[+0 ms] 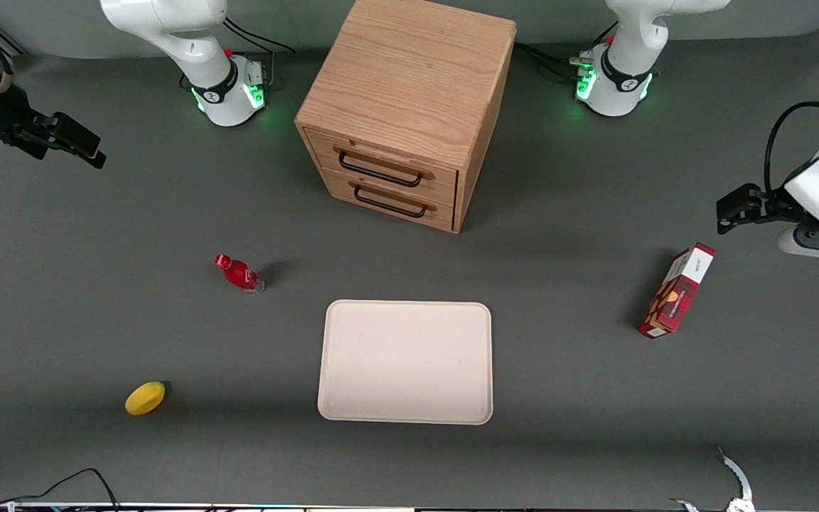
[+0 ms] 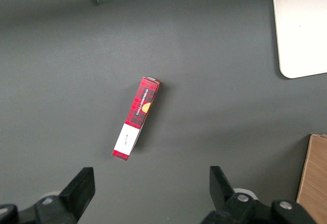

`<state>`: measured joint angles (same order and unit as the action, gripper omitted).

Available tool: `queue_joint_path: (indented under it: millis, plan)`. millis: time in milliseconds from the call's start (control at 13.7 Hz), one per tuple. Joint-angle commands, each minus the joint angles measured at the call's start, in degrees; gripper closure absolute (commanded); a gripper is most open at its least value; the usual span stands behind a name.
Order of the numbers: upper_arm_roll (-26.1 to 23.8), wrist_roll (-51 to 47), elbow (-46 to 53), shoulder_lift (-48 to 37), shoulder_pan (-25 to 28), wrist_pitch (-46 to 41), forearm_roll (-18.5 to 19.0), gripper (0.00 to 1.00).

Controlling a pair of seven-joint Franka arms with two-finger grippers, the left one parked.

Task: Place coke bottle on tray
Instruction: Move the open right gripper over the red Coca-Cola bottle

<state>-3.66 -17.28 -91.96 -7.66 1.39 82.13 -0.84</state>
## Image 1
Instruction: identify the beige plastic tray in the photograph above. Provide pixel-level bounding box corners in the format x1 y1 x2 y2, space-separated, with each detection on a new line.
317 299 493 425

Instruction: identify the red coke bottle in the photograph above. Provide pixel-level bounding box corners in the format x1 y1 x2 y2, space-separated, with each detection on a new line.
214 254 265 294

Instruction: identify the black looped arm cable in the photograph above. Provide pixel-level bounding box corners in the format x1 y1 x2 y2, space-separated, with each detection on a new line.
765 102 819 194

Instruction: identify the yellow toy mango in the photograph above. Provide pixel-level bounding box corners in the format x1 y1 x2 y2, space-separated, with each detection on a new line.
125 381 166 416

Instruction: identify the black metal drawer handle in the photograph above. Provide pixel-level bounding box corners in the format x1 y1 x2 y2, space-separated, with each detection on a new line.
333 146 434 188
348 181 437 218

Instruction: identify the wooden drawer cabinet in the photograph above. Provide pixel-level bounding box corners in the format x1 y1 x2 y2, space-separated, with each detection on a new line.
294 0 517 234

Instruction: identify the red cookie box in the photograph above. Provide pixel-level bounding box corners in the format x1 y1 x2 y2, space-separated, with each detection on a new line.
638 242 716 339

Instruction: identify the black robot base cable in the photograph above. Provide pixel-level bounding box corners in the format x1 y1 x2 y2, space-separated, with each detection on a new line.
515 41 595 80
223 16 296 90

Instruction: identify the white zip tie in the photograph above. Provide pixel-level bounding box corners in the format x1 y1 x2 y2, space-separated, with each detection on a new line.
669 444 755 512

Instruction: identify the wooden drawer front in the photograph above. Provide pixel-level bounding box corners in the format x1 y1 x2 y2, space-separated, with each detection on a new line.
321 169 456 232
304 128 460 207

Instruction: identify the thin black cable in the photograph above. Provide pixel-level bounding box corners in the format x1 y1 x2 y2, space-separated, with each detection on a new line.
0 468 122 512

